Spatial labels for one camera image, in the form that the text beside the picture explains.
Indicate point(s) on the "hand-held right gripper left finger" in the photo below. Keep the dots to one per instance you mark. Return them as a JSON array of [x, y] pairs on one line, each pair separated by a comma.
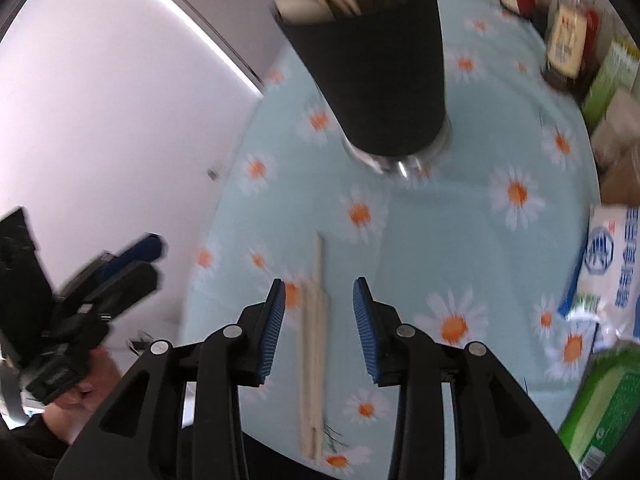
[[270, 340]]

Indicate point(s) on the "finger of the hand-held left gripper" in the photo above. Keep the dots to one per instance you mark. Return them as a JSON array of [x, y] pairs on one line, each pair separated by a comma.
[[145, 247], [135, 285]]

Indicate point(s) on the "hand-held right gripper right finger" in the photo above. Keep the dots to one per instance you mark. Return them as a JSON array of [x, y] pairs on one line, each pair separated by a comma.
[[366, 335]]

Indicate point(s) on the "black cylindrical utensil holder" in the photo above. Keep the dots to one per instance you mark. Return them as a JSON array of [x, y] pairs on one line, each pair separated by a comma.
[[380, 70]]

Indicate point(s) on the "person's left forearm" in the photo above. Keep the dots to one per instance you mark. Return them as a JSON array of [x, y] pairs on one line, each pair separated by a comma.
[[25, 452]]

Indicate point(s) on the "person's left hand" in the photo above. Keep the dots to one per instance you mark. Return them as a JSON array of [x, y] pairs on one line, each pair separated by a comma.
[[95, 385]]

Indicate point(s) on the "light blue daisy tablecloth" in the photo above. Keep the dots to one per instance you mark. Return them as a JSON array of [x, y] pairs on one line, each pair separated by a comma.
[[450, 240]]

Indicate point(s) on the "blue white salt bag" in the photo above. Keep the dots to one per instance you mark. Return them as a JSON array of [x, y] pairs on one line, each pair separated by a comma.
[[610, 270]]

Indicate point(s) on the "green sugar bag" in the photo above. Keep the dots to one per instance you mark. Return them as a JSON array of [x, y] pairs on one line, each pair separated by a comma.
[[610, 400]]

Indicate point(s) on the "grey door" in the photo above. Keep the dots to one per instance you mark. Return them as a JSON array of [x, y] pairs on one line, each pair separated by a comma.
[[240, 10]]

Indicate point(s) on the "row of condiment bottles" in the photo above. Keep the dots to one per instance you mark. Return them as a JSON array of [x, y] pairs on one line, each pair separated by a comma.
[[567, 45]]

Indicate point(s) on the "small wall screw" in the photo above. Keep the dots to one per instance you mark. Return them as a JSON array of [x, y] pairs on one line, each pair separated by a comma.
[[213, 173]]

